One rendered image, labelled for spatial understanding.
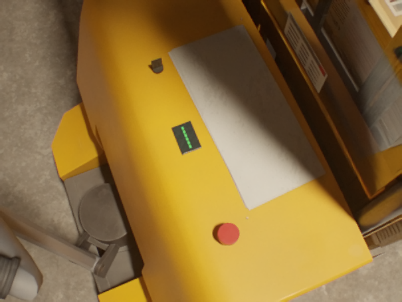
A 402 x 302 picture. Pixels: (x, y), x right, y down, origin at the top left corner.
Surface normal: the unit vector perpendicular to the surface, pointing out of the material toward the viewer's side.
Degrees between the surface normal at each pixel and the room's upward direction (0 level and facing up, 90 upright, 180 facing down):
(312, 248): 0
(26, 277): 37
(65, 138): 22
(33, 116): 0
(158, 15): 0
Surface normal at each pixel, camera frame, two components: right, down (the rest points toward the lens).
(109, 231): 0.00, -0.34
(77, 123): -0.35, -0.19
